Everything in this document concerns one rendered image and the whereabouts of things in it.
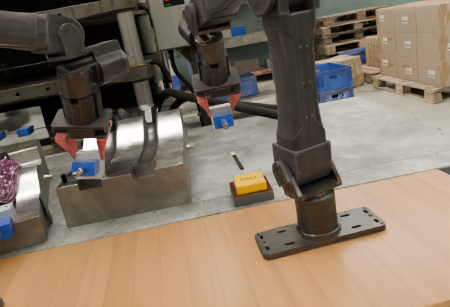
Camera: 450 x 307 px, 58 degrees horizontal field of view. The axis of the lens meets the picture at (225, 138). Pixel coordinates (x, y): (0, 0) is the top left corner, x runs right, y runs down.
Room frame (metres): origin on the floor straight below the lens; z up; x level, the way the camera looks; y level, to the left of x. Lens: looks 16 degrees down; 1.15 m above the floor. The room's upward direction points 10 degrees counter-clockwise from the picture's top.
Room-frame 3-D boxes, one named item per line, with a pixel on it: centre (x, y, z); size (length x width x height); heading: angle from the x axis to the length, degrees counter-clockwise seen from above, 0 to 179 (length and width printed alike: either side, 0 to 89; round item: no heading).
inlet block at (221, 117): (0.90, 0.00, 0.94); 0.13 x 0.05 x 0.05; 3
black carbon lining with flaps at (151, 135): (1.02, 0.24, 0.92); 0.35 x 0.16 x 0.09; 3
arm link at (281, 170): (0.59, -0.11, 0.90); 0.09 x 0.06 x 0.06; 113
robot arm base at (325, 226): (0.58, -0.12, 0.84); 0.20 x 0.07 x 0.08; 97
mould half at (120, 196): (1.03, 0.23, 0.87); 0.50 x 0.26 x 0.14; 3
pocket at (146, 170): (0.81, 0.18, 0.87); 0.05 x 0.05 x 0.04; 3
